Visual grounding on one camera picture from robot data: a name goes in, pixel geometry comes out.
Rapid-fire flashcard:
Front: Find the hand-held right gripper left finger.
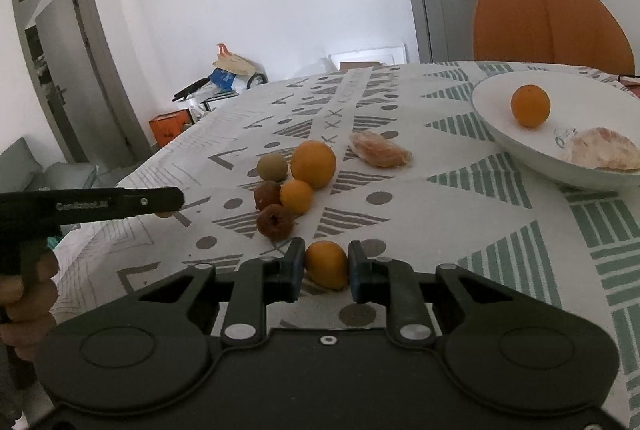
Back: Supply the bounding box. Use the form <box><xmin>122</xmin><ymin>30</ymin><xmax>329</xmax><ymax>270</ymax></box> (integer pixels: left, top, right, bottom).
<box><xmin>117</xmin><ymin>237</ymin><xmax>307</xmax><ymax>346</ymax></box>

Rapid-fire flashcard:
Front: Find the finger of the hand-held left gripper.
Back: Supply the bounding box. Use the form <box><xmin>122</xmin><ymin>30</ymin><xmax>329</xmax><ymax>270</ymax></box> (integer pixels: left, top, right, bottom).
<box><xmin>117</xmin><ymin>186</ymin><xmax>186</xmax><ymax>218</ymax></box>

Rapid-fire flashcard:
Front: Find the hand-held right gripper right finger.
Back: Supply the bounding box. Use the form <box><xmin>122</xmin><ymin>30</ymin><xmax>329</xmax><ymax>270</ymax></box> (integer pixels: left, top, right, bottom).
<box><xmin>347</xmin><ymin>240</ymin><xmax>526</xmax><ymax>346</ymax></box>

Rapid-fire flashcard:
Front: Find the medium orange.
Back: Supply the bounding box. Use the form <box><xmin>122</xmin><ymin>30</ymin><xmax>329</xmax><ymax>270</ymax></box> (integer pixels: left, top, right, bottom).
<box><xmin>305</xmin><ymin>241</ymin><xmax>348</xmax><ymax>290</ymax></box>

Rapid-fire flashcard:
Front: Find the wrinkled red dried fruit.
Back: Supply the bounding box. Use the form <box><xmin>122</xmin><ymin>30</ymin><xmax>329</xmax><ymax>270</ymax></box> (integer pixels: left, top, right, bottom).
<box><xmin>257</xmin><ymin>204</ymin><xmax>295</xmax><ymax>241</ymax></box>

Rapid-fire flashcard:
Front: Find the small orange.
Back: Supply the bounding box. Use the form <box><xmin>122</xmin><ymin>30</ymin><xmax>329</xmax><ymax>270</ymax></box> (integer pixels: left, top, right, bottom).
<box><xmin>279</xmin><ymin>179</ymin><xmax>315</xmax><ymax>216</ymax></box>

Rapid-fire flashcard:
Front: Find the dark red round fruit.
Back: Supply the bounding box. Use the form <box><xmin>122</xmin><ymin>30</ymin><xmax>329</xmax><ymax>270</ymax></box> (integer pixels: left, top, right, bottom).
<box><xmin>254</xmin><ymin>181</ymin><xmax>282</xmax><ymax>211</ymax></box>

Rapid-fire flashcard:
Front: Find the brown round fruit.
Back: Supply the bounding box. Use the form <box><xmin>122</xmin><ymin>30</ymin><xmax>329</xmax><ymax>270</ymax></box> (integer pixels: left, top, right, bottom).
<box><xmin>257</xmin><ymin>153</ymin><xmax>289</xmax><ymax>182</ymax></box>

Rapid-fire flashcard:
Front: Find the large orange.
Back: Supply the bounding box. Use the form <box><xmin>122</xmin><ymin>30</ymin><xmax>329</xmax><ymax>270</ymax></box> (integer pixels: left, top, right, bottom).
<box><xmin>290</xmin><ymin>140</ymin><xmax>337</xmax><ymax>189</ymax></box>

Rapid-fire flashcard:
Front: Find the white plate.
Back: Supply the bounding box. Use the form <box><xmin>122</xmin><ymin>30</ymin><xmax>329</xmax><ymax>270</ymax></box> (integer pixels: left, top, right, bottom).
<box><xmin>471</xmin><ymin>70</ymin><xmax>640</xmax><ymax>191</ymax></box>

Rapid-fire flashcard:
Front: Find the bread roll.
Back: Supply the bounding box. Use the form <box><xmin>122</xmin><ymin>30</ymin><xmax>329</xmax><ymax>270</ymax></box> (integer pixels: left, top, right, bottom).
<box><xmin>511</xmin><ymin>84</ymin><xmax>551</xmax><ymax>128</ymax></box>

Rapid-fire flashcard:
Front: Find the white pastry piece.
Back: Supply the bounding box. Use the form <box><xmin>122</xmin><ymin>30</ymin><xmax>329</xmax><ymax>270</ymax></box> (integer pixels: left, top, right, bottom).
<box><xmin>560</xmin><ymin>127</ymin><xmax>640</xmax><ymax>173</ymax></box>

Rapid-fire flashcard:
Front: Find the person's left hand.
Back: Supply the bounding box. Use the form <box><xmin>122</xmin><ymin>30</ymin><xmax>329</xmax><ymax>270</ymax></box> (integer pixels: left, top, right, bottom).
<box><xmin>0</xmin><ymin>253</ymin><xmax>61</xmax><ymax>363</ymax></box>

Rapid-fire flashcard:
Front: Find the grey sofa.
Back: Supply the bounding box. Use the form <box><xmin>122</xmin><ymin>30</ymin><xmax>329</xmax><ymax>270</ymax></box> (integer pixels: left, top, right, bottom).
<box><xmin>0</xmin><ymin>137</ymin><xmax>118</xmax><ymax>192</ymax></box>

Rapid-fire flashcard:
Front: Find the orange box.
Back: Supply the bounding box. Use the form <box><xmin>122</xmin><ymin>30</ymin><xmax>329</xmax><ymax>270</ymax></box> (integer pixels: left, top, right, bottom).
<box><xmin>149</xmin><ymin>109</ymin><xmax>193</xmax><ymax>148</ymax></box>

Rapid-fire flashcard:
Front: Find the patterned tablecloth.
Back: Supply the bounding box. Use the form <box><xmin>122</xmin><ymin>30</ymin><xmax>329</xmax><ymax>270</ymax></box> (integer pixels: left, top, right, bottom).
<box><xmin>50</xmin><ymin>60</ymin><xmax>640</xmax><ymax>411</ymax></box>

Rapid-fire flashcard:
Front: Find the black storage rack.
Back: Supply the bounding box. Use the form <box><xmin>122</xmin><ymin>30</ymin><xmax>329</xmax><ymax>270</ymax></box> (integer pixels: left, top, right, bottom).
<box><xmin>172</xmin><ymin>73</ymin><xmax>268</xmax><ymax>117</ymax></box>

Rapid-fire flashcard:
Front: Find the blue and white bag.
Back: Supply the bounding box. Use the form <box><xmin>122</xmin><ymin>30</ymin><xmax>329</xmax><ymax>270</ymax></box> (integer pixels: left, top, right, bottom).
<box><xmin>209</xmin><ymin>68</ymin><xmax>242</xmax><ymax>92</ymax></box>

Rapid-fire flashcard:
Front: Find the yellow and red bag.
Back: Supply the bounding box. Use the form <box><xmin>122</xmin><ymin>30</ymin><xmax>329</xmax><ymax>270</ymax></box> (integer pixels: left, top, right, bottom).
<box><xmin>212</xmin><ymin>43</ymin><xmax>256</xmax><ymax>74</ymax></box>

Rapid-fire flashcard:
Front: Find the white foam board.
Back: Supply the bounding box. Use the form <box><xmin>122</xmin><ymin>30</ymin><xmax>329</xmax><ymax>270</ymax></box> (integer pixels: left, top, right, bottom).
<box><xmin>327</xmin><ymin>43</ymin><xmax>408</xmax><ymax>71</ymax></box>

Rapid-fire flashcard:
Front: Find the orange chair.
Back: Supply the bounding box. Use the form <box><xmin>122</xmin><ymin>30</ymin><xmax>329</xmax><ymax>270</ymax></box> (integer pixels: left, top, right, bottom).
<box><xmin>472</xmin><ymin>0</ymin><xmax>636</xmax><ymax>76</ymax></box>

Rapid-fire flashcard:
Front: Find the grey interior door frame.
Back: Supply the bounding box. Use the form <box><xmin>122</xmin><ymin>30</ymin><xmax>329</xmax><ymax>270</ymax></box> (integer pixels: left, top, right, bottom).
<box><xmin>11</xmin><ymin>0</ymin><xmax>151</xmax><ymax>166</ymax></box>

